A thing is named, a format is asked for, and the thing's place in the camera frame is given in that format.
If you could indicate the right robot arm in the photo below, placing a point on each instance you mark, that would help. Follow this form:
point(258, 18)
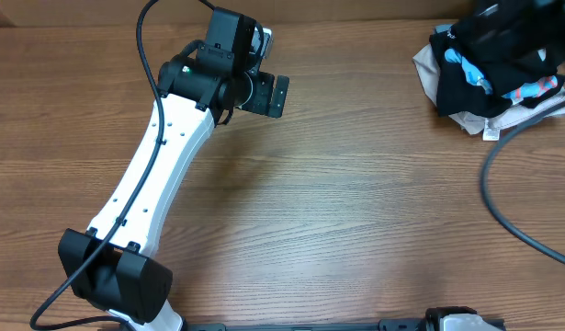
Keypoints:
point(459, 319)

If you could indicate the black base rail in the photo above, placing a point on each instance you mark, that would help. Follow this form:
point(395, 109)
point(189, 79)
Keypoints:
point(404, 324)

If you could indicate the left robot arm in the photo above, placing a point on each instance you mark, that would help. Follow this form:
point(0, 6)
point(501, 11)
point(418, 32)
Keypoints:
point(112, 263)

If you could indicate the light blue printed t-shirt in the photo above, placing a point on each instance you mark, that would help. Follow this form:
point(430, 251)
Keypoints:
point(476, 78)

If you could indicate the beige folded garment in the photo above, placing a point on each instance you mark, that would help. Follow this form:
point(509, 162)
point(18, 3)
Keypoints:
point(490, 129)

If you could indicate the black polo shirt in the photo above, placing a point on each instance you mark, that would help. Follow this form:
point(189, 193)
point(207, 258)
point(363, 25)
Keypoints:
point(513, 42)

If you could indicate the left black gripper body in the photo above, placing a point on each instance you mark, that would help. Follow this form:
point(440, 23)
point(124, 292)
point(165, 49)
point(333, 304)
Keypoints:
point(268, 97)

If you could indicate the black folded garment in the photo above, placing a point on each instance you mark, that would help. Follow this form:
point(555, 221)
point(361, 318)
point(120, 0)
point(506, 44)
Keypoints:
point(455, 94)

